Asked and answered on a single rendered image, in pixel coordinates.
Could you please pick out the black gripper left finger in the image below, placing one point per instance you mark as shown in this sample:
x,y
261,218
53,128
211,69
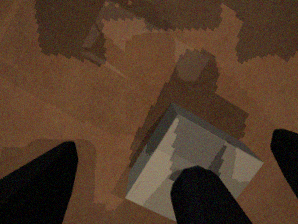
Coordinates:
x,y
39,192

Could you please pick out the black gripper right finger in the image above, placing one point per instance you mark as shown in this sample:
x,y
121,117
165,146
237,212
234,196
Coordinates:
x,y
284,145

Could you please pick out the grey square block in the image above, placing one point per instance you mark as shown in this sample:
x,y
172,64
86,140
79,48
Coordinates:
x,y
183,141

